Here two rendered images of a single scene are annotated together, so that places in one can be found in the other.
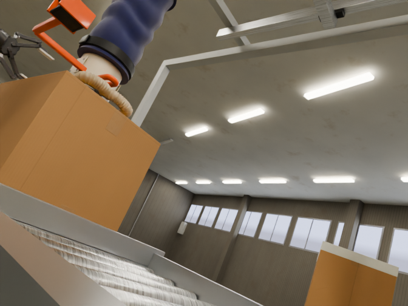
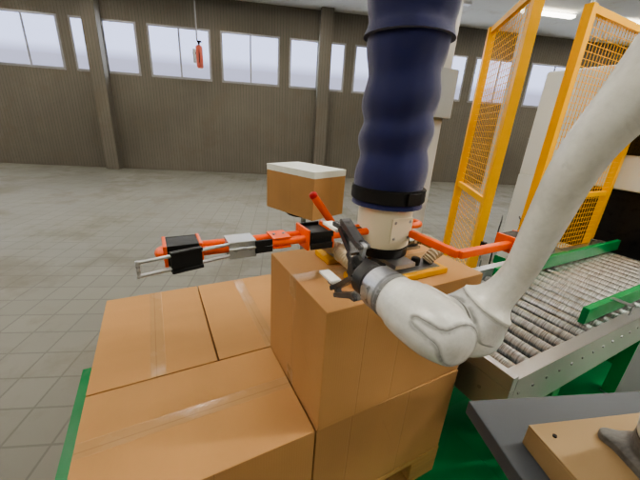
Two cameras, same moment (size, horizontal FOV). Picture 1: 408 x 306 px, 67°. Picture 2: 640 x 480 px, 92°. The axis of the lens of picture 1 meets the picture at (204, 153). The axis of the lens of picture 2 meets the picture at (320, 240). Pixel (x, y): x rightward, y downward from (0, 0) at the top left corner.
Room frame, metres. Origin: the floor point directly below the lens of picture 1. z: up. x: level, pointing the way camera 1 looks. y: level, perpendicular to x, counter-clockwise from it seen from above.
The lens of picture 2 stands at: (1.04, 1.49, 1.37)
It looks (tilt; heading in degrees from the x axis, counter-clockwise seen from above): 20 degrees down; 286
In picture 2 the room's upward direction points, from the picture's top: 4 degrees clockwise
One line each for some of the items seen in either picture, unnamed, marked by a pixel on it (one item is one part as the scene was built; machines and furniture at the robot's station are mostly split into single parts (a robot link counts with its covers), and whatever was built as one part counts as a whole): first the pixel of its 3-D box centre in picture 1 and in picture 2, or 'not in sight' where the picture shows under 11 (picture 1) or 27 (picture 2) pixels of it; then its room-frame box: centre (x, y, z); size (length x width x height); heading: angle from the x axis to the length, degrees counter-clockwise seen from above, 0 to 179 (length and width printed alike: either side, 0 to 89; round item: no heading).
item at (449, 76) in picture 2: not in sight; (441, 93); (0.96, -0.93, 1.62); 0.20 x 0.05 x 0.30; 45
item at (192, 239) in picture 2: not in sight; (182, 249); (1.54, 0.93, 1.07); 0.08 x 0.07 x 0.05; 45
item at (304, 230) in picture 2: not in sight; (314, 234); (1.29, 0.69, 1.07); 0.10 x 0.08 x 0.06; 135
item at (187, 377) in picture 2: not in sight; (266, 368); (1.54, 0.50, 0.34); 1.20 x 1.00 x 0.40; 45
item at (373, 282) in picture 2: not in sight; (384, 290); (1.07, 0.94, 1.07); 0.09 x 0.06 x 0.09; 45
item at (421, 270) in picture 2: not in sight; (398, 268); (1.05, 0.58, 0.97); 0.34 x 0.10 x 0.05; 45
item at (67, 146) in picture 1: (48, 157); (368, 312); (1.13, 0.51, 0.74); 0.60 x 0.40 x 0.40; 46
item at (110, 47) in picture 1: (107, 59); (388, 191); (1.12, 0.51, 1.19); 0.23 x 0.23 x 0.04
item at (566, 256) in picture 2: not in sight; (560, 254); (-0.04, -1.02, 0.60); 1.60 x 0.11 x 0.09; 45
